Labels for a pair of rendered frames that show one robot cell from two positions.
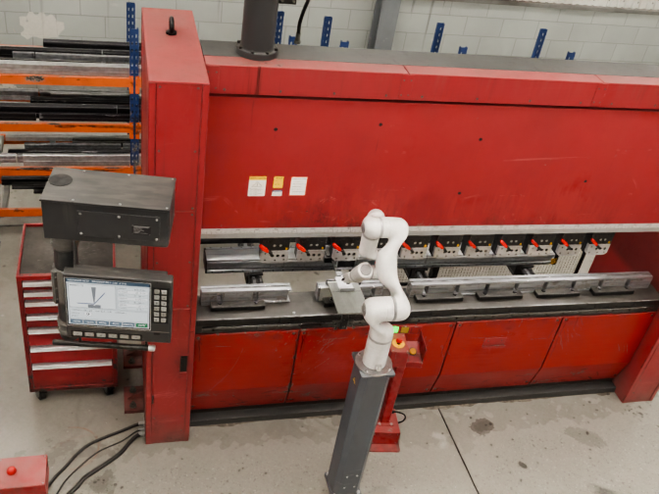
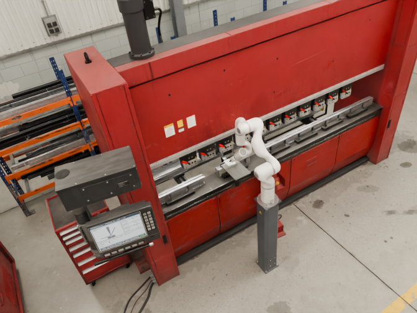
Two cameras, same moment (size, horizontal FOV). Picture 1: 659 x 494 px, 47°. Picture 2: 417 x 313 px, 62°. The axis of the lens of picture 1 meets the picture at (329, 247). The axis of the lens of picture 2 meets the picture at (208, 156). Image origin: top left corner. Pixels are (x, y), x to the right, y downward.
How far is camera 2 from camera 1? 86 cm
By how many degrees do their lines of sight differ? 6
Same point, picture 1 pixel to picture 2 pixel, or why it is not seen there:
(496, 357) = (313, 167)
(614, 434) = (380, 181)
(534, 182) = (309, 71)
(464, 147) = (270, 66)
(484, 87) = (272, 28)
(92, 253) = not seen: hidden behind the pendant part
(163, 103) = (103, 104)
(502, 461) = (336, 217)
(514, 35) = (242, 7)
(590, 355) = (355, 148)
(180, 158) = (125, 131)
